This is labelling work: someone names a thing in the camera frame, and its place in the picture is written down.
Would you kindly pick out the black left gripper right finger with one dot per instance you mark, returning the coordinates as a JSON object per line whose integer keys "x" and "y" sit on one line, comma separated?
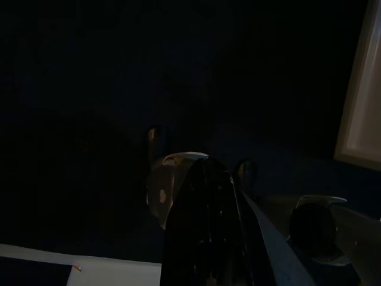
{"x": 229, "y": 238}

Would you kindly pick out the grey two-door fridge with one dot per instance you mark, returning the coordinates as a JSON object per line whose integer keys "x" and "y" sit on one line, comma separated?
{"x": 363, "y": 104}

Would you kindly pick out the dark blue carpet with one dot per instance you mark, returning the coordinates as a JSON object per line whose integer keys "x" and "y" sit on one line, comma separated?
{"x": 89, "y": 119}

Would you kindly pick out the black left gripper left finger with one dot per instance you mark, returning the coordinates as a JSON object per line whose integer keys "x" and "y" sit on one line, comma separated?
{"x": 187, "y": 238}

